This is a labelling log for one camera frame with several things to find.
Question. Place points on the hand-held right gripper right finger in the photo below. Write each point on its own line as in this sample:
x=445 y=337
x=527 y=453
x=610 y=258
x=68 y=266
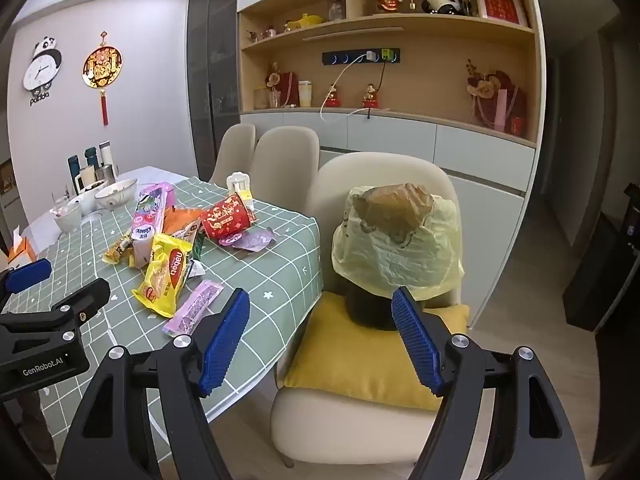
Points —
x=417 y=342

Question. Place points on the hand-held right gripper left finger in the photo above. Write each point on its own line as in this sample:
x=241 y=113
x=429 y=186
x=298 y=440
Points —
x=225 y=340

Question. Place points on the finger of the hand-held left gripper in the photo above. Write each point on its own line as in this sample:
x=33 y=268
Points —
x=30 y=275
x=85 y=300

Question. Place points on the black trash bin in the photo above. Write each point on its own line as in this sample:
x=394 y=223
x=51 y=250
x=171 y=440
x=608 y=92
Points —
x=370 y=310

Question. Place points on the yellow wafer packet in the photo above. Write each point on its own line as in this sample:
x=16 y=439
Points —
x=165 y=275

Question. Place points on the yellow plastic trash bag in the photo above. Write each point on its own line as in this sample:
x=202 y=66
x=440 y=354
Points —
x=400 y=260

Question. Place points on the orange snack packet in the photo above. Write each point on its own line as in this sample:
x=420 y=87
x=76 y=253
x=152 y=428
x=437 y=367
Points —
x=177 y=220

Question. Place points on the red paper cup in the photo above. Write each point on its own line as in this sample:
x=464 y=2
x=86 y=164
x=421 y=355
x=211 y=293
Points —
x=225 y=217

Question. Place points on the brown paper bag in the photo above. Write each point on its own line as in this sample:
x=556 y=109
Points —
x=395 y=207

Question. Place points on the orange tissue box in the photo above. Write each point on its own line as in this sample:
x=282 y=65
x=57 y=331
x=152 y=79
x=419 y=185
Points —
x=22 y=251

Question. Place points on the purple snack wrapper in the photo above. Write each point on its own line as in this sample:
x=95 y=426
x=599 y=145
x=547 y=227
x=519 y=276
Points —
x=195 y=307

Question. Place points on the yellow candy bar wrapper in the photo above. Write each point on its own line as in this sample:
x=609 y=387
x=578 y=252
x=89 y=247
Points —
x=116 y=252

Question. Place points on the white bowl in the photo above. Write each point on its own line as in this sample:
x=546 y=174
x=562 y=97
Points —
x=87 y=205
x=67 y=220

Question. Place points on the yellow seat cushion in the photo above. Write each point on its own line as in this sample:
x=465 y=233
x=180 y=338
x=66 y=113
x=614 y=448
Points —
x=350 y=360

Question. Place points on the green checked tablecloth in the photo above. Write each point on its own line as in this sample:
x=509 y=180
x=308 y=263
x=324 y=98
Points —
x=280 y=285

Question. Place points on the small pocket tissue pack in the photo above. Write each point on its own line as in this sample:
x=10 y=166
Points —
x=142 y=247

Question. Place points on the green white packet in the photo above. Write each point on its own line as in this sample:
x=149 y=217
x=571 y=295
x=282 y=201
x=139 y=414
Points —
x=197 y=252

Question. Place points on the purple foil wrapper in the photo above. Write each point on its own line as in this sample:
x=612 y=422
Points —
x=252 y=239

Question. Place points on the patterned ceramic bowl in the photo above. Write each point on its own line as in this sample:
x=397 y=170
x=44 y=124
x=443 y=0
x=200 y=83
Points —
x=116 y=195

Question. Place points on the dark blue bottle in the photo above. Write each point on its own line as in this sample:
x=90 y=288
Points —
x=73 y=172

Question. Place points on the white pitcher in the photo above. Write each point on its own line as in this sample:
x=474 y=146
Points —
x=86 y=177

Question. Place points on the pink tissue pack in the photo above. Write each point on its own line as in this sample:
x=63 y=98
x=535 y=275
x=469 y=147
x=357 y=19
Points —
x=150 y=207

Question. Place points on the beige dining chair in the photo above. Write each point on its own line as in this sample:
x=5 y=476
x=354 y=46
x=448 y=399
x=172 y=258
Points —
x=232 y=150
x=285 y=160
x=310 y=425

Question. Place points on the steel cup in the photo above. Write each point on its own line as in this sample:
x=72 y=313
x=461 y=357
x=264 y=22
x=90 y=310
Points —
x=106 y=175

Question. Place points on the teal bottle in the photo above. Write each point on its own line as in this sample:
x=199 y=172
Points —
x=90 y=156

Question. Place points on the white thermos bottle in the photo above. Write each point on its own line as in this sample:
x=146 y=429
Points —
x=105 y=154

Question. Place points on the white yellow toy chair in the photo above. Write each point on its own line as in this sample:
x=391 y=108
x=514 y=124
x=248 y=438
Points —
x=239 y=182

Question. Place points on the black floor appliance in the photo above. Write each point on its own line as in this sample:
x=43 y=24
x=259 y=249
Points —
x=600 y=270

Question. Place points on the white lower cabinet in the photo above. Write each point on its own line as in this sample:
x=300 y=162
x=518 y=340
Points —
x=390 y=135

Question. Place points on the small red box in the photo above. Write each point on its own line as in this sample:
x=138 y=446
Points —
x=518 y=126

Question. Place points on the red figurine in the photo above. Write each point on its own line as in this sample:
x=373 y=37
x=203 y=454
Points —
x=370 y=97
x=332 y=97

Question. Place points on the dark glass cabinet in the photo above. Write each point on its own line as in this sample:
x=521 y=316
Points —
x=212 y=85

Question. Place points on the large red flower gift bag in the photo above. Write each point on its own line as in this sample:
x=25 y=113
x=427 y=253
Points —
x=500 y=100

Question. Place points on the wooden shelf unit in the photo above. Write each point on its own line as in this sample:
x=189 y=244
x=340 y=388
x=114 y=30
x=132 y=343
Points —
x=425 y=85

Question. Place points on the yellow white cup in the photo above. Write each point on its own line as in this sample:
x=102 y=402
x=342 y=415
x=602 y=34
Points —
x=305 y=94

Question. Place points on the red gift bag with flowers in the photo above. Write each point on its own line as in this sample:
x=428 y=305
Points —
x=285 y=87

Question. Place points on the green yellow plug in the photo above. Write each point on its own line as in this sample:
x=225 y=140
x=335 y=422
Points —
x=387 y=54

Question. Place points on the black power strip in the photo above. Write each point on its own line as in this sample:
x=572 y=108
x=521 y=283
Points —
x=345 y=57

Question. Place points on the panda bottle holder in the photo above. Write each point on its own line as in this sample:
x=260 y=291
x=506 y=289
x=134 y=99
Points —
x=455 y=2

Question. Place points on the fortune god figurine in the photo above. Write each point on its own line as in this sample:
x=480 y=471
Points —
x=388 y=1

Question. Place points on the tall glass jar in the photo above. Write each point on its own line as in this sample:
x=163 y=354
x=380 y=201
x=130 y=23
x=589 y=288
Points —
x=336 y=8

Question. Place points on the framed red picture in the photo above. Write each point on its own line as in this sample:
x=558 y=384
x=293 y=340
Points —
x=501 y=6

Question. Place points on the panda wall clock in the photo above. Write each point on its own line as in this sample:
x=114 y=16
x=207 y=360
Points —
x=42 y=67

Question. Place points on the red gold wall ornament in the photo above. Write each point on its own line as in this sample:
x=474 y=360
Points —
x=102 y=67

